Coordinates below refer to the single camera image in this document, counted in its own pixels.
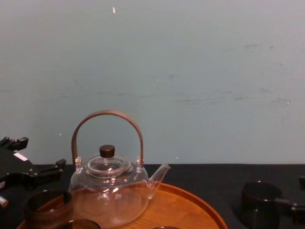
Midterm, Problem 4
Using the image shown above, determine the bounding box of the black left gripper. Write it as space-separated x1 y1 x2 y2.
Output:
0 136 67 191

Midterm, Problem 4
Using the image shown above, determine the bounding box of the round wooden tray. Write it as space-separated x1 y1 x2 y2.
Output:
15 182 229 229

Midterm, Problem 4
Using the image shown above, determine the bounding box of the glass teapot lid dark knob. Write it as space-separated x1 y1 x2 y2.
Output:
85 144 132 179

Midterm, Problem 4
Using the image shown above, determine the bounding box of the black table cloth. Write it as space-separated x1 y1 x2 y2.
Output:
0 163 305 229

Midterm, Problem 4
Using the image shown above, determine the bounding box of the clear glass teapot wooden handle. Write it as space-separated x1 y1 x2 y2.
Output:
68 110 171 229

